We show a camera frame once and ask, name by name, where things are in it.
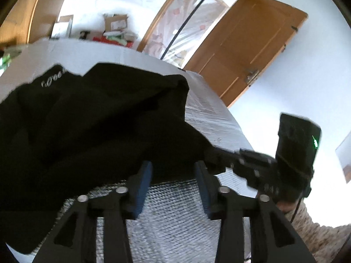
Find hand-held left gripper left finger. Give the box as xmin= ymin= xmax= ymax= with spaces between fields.
xmin=33 ymin=160 xmax=153 ymax=263

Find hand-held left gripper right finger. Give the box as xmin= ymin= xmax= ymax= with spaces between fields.
xmin=194 ymin=160 xmax=316 ymax=263

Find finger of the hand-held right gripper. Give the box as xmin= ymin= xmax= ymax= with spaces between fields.
xmin=207 ymin=163 xmax=278 ymax=195
xmin=205 ymin=146 xmax=277 ymax=172

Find black garment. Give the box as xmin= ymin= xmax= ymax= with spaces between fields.
xmin=0 ymin=62 xmax=228 ymax=255

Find silver foil insulation mat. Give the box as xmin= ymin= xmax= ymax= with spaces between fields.
xmin=0 ymin=38 xmax=255 ymax=263

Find pale flat panel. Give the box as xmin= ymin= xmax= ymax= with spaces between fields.
xmin=336 ymin=133 xmax=351 ymax=184

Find wooden door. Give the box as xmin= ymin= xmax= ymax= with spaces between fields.
xmin=182 ymin=0 xmax=309 ymax=108

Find red box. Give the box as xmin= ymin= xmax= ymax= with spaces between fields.
xmin=93 ymin=34 xmax=133 ymax=48

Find clear plastic curtain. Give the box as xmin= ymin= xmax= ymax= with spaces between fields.
xmin=143 ymin=0 xmax=244 ymax=69

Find white plastic bag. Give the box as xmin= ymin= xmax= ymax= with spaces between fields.
xmin=104 ymin=30 xmax=139 ymax=44

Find brown cardboard box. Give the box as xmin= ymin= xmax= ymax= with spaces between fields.
xmin=103 ymin=14 xmax=129 ymax=32

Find white carton box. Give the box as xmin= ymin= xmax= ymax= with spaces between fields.
xmin=51 ymin=15 xmax=74 ymax=39

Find green wipes packet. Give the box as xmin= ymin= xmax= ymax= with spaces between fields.
xmin=0 ymin=45 xmax=22 ymax=70

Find wooden wardrobe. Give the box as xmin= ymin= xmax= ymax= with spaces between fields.
xmin=0 ymin=0 xmax=74 ymax=46

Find metal door handle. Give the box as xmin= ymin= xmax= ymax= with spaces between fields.
xmin=244 ymin=70 xmax=260 ymax=84

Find black hanging cable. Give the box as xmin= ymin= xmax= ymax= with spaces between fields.
xmin=160 ymin=0 xmax=224 ymax=61

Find wooden door frame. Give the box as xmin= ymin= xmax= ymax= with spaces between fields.
xmin=137 ymin=0 xmax=260 ymax=54

